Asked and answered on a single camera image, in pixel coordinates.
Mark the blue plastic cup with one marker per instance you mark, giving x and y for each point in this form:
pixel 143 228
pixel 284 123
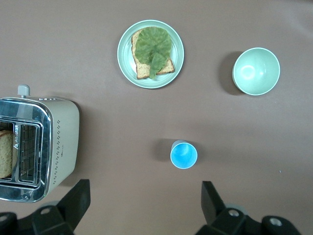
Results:
pixel 184 154

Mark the brown toast slice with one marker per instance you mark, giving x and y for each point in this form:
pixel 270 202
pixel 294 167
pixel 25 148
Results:
pixel 141 69

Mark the green round plate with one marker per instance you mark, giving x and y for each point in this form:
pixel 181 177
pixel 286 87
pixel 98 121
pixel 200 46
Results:
pixel 177 58

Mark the beige and chrome toaster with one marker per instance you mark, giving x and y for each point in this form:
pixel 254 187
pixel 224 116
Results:
pixel 63 137

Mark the pale bread slice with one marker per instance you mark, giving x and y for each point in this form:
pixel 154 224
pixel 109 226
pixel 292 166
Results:
pixel 6 154

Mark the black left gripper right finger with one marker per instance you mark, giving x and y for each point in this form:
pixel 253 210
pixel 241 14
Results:
pixel 215 208

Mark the green lettuce leaf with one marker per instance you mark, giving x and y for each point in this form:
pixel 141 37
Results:
pixel 152 45

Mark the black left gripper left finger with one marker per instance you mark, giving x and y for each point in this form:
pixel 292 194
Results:
pixel 73 208

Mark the brown table cover mat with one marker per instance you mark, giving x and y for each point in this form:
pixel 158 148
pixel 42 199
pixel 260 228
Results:
pixel 122 117

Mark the green bowl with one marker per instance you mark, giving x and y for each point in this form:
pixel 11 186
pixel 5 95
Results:
pixel 256 71

